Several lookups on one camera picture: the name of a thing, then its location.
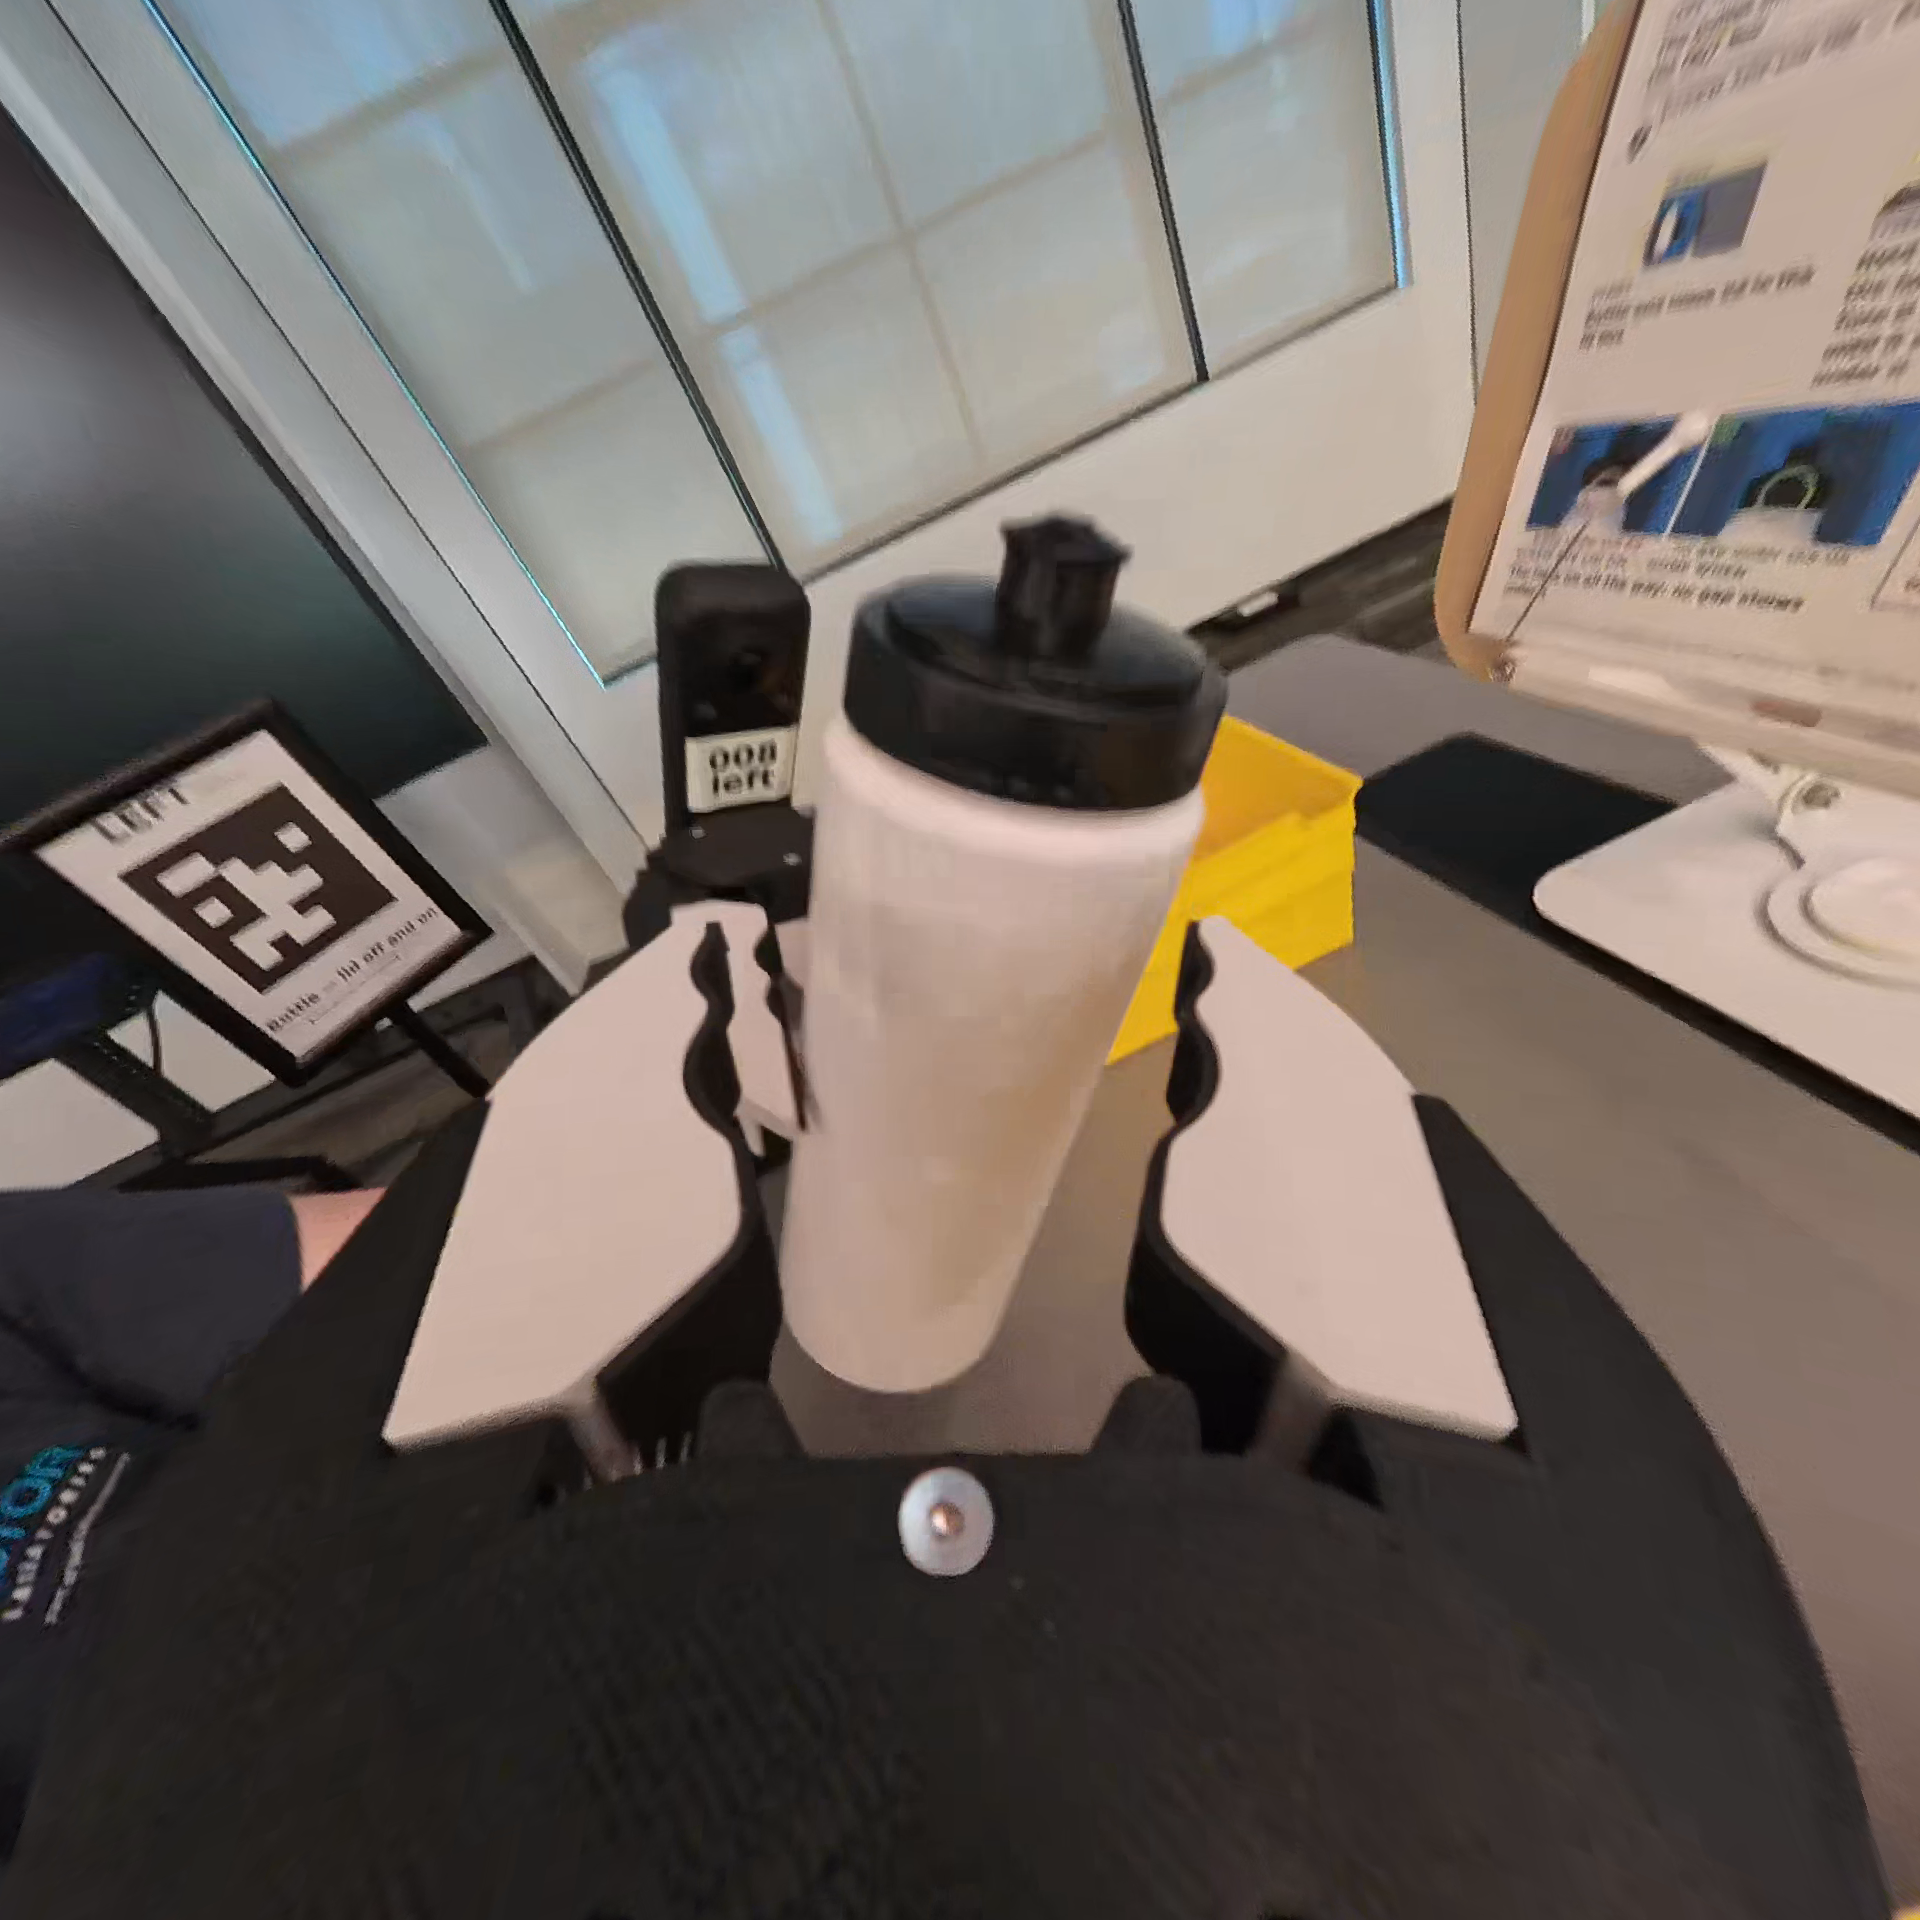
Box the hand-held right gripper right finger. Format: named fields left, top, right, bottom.
left=1125, top=915, right=1521, bottom=1453

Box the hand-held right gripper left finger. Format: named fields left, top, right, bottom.
left=383, top=915, right=784, bottom=1453

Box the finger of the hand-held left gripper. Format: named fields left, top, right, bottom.
left=669, top=896, right=818, bottom=1145

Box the white plastic bottle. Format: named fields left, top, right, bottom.
left=779, top=719, right=1209, bottom=1396

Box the black bottle lid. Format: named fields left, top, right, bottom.
left=843, top=517, right=1232, bottom=817

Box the yellow plastic bin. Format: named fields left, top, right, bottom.
left=1106, top=717, right=1365, bottom=1068

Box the black framed window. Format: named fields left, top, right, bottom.
left=142, top=0, right=1415, bottom=688

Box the black rectangular table pad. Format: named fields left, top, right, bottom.
left=1358, top=735, right=1683, bottom=904

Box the white stand base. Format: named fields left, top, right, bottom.
left=1507, top=631, right=1920, bottom=1119

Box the black framed marker sign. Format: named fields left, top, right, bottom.
left=0, top=696, right=494, bottom=1087

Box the wooden document board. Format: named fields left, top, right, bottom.
left=1431, top=0, right=1920, bottom=705

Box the printed instruction sheet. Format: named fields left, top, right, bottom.
left=1471, top=0, right=1920, bottom=663

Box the large dark wall screen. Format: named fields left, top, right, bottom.
left=0, top=104, right=490, bottom=841

